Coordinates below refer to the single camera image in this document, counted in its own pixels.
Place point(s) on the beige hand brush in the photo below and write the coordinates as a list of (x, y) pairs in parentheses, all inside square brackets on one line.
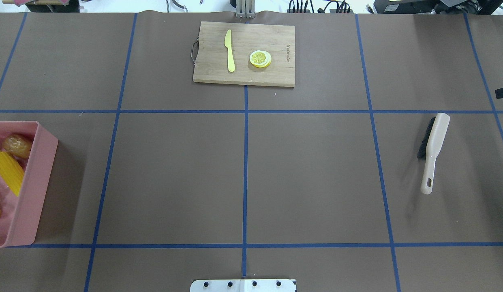
[(430, 149)]

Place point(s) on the brown toy potato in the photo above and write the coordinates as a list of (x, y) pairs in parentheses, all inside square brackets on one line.
[(17, 145)]

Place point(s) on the yellow toy corn cob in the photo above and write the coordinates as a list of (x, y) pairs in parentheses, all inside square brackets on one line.
[(11, 172)]

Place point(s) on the pink plastic bin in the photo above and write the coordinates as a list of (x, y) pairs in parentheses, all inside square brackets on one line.
[(21, 213)]

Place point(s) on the yellow lemon slice toy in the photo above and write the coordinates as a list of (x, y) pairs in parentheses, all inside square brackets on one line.
[(260, 59)]

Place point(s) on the yellow plastic knife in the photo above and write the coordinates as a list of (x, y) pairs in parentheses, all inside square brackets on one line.
[(228, 44)]

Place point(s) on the wooden cutting board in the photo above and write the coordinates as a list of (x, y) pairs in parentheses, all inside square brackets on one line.
[(210, 64)]

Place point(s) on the aluminium frame post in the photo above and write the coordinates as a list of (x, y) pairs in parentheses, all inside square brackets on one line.
[(245, 9)]

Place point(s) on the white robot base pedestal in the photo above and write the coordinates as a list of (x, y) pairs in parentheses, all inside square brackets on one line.
[(244, 285)]

